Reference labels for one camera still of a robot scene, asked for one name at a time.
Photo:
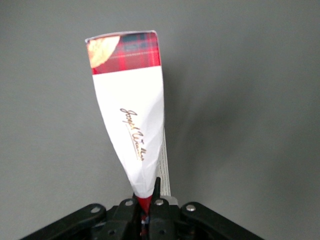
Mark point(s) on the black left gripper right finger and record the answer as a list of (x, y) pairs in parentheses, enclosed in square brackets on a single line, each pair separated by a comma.
[(162, 217)]

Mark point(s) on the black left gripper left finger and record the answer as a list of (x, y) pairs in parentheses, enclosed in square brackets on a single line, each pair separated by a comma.
[(120, 220)]

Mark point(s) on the red tartan cookie box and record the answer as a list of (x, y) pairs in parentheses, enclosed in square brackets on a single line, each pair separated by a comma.
[(135, 112)]

